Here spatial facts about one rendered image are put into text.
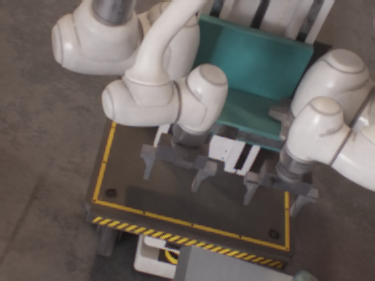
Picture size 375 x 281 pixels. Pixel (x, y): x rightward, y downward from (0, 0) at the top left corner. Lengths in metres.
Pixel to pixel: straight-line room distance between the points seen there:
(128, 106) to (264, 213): 0.95
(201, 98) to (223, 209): 0.79
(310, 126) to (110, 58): 0.54
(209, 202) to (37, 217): 0.63
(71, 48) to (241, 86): 0.58
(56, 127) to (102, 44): 1.13
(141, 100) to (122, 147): 0.86
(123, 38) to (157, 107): 0.26
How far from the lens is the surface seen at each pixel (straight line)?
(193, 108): 1.60
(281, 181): 1.82
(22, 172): 2.68
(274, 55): 2.05
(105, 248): 2.39
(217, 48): 2.04
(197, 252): 1.78
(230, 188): 2.40
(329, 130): 1.66
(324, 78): 1.93
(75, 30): 1.79
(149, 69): 1.55
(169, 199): 2.29
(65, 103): 2.96
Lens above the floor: 2.05
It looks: 43 degrees down
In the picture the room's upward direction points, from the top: 22 degrees clockwise
